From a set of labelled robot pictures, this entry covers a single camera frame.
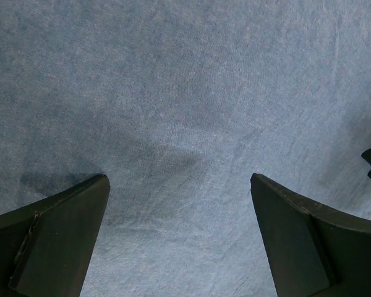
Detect blue cloth napkin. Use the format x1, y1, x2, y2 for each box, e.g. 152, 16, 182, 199
0, 1, 371, 296

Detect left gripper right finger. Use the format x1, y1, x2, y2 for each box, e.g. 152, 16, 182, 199
250, 173, 371, 296

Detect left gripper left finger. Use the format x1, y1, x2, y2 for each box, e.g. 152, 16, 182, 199
0, 174, 110, 296

